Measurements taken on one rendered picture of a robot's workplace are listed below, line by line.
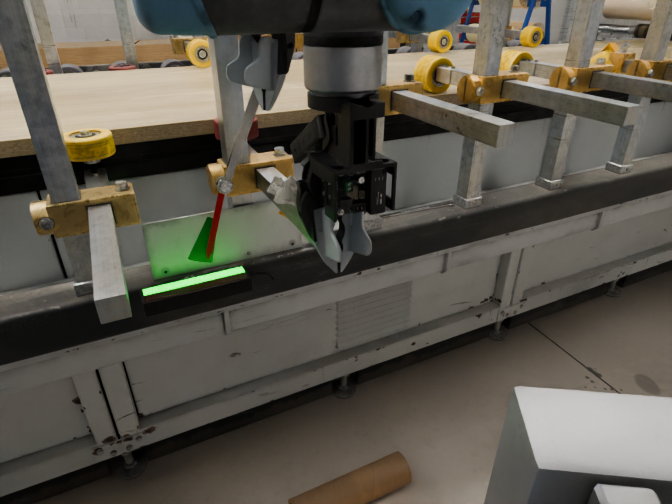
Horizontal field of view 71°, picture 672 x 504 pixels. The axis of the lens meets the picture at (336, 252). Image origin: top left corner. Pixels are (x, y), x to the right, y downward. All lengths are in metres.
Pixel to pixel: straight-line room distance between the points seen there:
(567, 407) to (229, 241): 0.69
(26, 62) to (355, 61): 0.43
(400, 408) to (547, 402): 1.35
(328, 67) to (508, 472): 0.36
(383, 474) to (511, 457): 1.11
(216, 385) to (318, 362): 0.29
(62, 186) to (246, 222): 0.27
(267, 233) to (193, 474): 0.79
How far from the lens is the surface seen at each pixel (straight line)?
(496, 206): 1.09
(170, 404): 1.34
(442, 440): 1.46
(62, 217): 0.76
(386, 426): 1.47
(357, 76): 0.45
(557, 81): 1.16
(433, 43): 2.00
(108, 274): 0.57
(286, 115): 0.99
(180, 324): 0.91
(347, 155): 0.45
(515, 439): 0.17
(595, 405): 0.18
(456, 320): 1.61
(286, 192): 0.64
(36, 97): 0.73
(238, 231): 0.81
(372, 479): 1.27
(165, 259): 0.80
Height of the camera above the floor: 1.11
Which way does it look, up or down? 29 degrees down
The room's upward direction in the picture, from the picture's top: straight up
